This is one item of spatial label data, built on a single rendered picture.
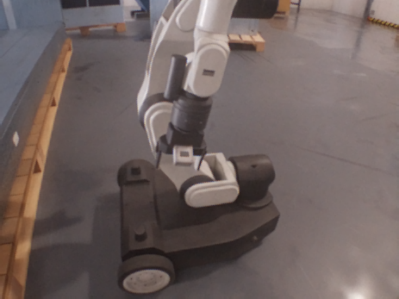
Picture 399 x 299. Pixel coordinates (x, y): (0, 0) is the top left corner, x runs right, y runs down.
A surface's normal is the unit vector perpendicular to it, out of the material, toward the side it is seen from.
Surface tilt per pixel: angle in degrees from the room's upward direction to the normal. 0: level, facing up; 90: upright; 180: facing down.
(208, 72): 90
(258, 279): 0
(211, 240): 0
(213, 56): 90
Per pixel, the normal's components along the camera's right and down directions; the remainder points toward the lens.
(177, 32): 0.22, 0.54
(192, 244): 0.04, -0.83
